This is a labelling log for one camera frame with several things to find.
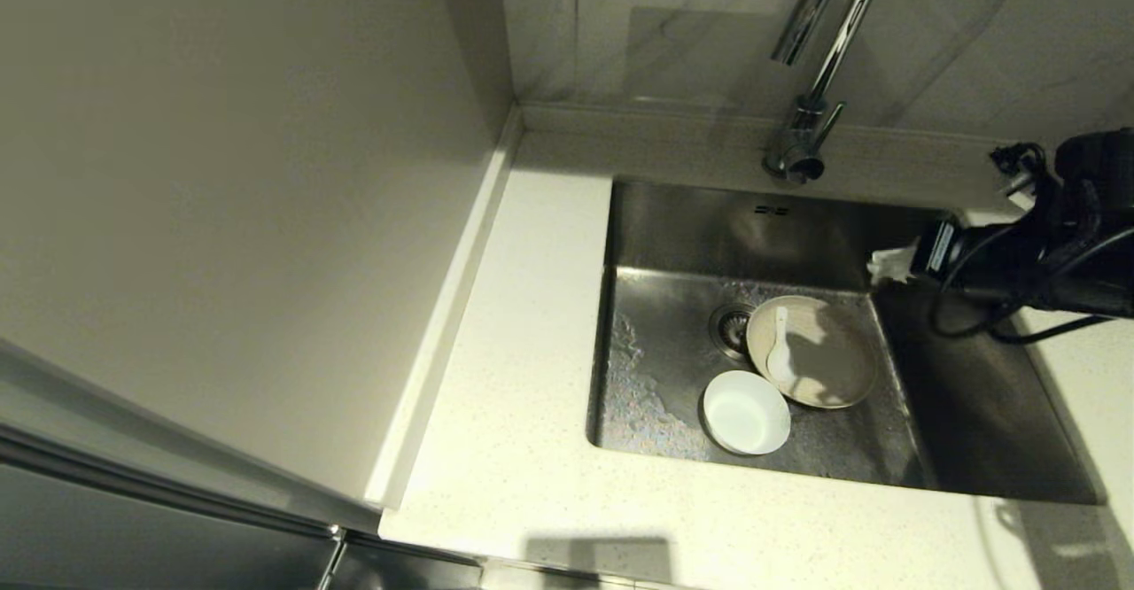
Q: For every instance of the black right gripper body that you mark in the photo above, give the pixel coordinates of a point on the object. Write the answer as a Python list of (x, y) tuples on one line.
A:
[(1076, 244)]

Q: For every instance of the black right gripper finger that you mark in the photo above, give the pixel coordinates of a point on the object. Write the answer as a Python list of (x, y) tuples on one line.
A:
[(1019, 163), (930, 249)]

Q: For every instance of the cream round plate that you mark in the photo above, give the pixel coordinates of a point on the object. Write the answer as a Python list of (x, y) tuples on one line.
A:
[(842, 368)]

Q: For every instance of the white ceramic spoon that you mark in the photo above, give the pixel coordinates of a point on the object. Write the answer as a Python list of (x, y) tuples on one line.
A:
[(780, 364)]

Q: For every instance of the white round bowl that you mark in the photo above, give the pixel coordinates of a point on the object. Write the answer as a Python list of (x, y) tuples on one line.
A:
[(746, 413)]

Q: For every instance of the stainless steel sink basin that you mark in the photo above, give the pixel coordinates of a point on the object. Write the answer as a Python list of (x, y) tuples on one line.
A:
[(656, 386)]

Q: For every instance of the chrome gooseneck faucet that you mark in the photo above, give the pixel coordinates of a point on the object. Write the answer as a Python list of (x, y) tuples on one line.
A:
[(802, 143)]

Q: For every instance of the round metal drain strainer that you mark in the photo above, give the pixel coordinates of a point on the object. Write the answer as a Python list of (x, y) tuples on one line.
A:
[(732, 329)]

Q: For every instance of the grey metal cabinet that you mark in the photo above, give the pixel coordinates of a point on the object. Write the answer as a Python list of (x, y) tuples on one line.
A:
[(133, 519)]

